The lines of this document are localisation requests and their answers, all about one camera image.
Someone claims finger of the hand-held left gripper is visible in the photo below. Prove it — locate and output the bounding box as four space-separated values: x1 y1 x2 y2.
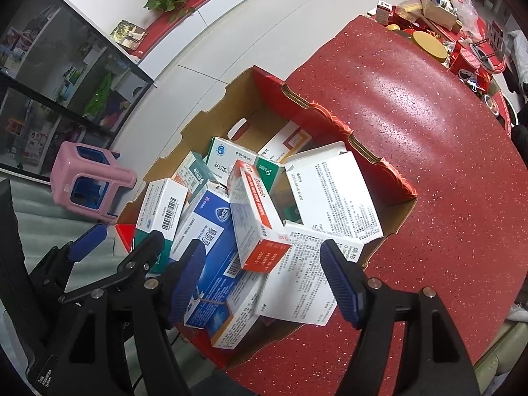
27 223 109 293
60 230 166 303

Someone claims beige sofa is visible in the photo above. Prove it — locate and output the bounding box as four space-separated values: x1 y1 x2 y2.
474 317 528 396

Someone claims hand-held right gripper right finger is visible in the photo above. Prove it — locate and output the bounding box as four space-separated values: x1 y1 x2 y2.
319 239 481 396

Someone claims orange white cream box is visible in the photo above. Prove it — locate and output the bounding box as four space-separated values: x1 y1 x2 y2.
227 159 293 274

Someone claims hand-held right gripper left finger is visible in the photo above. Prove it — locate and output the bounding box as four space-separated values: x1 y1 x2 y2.
45 239 207 396

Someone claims round red side table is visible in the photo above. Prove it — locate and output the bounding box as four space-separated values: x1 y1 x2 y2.
406 0 518 133

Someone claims large green white medicine box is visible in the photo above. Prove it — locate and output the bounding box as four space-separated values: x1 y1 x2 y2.
205 136 287 199

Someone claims white medicine box black text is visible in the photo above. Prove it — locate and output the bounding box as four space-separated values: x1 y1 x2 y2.
253 220 366 326

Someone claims photo frame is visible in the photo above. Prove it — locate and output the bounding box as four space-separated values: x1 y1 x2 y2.
111 20 149 52

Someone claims red cardboard carton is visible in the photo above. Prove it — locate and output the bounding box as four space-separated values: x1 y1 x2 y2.
115 65 418 370

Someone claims small green white medicine box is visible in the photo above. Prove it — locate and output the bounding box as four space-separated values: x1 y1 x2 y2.
134 178 189 275

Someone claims white medicine box orange label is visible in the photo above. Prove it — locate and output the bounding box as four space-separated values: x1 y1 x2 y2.
172 150 219 205

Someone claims blue medicine box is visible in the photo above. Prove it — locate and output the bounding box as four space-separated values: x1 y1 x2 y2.
170 181 267 333

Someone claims yellow round tin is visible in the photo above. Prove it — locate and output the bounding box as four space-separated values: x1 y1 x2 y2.
412 30 449 63

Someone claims glass display cabinet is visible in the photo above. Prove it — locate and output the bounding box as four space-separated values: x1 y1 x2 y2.
0 0 155 180

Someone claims red round tin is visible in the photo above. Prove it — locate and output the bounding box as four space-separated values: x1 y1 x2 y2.
449 47 493 87

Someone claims pink plastic stool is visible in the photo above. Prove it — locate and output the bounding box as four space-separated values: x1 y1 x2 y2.
50 141 138 225

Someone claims falling white medicine box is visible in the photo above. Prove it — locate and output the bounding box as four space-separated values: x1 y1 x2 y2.
284 141 385 242

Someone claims small open cardboard box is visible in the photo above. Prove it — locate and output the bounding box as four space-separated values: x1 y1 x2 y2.
421 0 460 29

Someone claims white orange bordered medicine box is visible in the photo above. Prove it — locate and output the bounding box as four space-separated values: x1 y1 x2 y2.
258 120 314 161

